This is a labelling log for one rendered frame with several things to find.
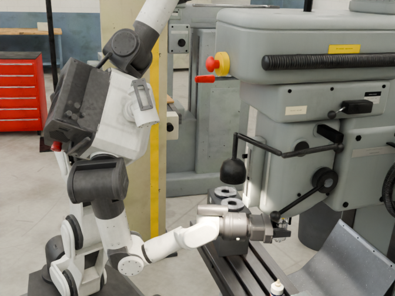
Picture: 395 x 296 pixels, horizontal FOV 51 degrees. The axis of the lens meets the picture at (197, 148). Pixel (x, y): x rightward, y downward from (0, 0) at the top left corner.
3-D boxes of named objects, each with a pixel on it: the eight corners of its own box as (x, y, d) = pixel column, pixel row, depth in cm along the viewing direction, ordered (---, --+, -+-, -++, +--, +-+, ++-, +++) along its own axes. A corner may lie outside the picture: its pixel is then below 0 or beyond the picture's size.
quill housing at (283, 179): (271, 230, 117) (285, 122, 105) (241, 196, 135) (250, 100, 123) (329, 221, 123) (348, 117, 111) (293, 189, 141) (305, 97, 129)
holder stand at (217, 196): (218, 257, 162) (221, 212, 154) (205, 226, 182) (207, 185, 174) (247, 254, 164) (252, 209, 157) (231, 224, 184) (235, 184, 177)
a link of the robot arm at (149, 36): (128, 13, 128) (106, 51, 127) (153, 24, 126) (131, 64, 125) (140, 27, 139) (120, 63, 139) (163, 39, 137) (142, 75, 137)
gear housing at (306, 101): (277, 125, 102) (281, 85, 99) (237, 99, 124) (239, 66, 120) (387, 117, 113) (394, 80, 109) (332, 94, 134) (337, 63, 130)
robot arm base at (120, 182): (76, 213, 121) (63, 192, 112) (81, 176, 129) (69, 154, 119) (127, 209, 120) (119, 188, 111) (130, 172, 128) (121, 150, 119)
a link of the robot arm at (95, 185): (81, 221, 119) (70, 183, 112) (88, 202, 127) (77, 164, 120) (122, 218, 119) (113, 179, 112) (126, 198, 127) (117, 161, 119)
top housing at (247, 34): (246, 87, 95) (252, 14, 89) (207, 66, 118) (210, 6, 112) (408, 80, 110) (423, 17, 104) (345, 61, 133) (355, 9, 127)
